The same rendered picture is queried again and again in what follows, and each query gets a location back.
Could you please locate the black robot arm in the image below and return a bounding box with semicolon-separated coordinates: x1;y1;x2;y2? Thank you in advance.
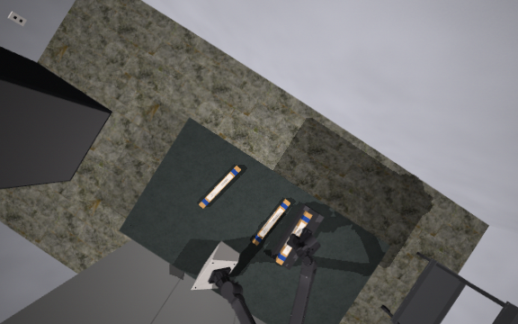
208;227;320;324

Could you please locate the white welding electrode pack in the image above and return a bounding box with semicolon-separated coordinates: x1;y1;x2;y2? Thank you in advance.
199;166;242;209

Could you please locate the orange pack with white e6013 label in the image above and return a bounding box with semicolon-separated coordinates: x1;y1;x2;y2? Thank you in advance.
252;199;290;245

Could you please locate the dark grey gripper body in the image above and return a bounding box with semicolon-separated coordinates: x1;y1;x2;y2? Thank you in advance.
286;234;296;248

